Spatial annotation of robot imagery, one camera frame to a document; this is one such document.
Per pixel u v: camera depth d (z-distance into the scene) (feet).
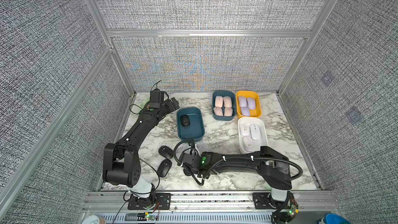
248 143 3.00
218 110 3.43
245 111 3.47
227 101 3.61
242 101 3.61
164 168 2.71
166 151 2.95
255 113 3.56
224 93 3.78
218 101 3.62
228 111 3.45
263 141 3.04
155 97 2.22
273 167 1.57
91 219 2.13
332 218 2.02
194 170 1.99
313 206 2.45
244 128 3.14
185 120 3.29
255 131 3.12
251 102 3.61
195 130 3.23
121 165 1.46
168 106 2.59
